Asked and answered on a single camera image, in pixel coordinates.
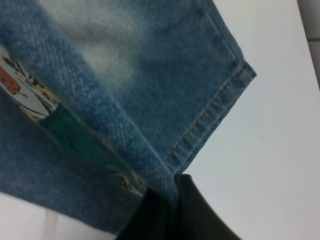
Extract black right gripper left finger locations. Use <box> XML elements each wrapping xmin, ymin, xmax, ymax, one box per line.
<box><xmin>117</xmin><ymin>189</ymin><xmax>182</xmax><ymax>240</ymax></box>

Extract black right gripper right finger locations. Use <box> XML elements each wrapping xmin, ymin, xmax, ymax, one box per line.
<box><xmin>175</xmin><ymin>174</ymin><xmax>239</xmax><ymax>240</ymax></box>

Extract children's blue denim shorts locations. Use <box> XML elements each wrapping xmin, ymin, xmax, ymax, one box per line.
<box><xmin>0</xmin><ymin>0</ymin><xmax>256</xmax><ymax>231</ymax></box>

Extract clear tape piece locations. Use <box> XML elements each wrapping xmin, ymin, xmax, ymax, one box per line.
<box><xmin>42</xmin><ymin>209</ymin><xmax>59</xmax><ymax>240</ymax></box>

